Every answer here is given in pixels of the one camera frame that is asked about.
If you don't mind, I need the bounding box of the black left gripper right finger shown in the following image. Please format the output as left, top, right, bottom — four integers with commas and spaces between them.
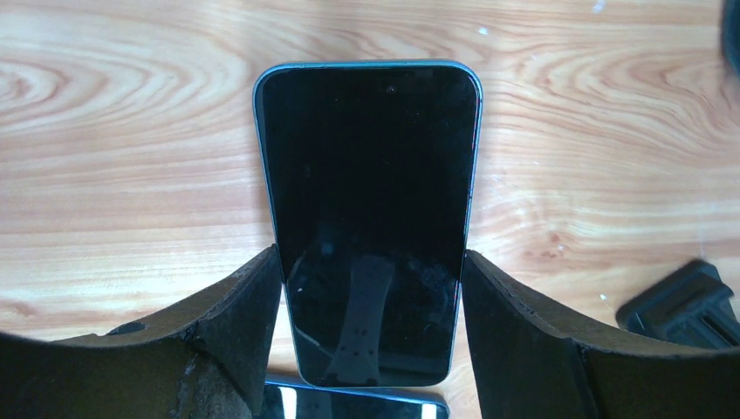
462, 251, 739, 418

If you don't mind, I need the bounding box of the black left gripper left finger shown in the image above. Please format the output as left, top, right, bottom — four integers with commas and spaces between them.
1, 246, 281, 418

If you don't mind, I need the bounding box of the teal phone black screen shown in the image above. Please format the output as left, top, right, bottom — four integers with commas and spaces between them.
253, 60, 483, 388

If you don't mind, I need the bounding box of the blue phone black screen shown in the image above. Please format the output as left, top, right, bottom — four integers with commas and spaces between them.
254, 374, 450, 419

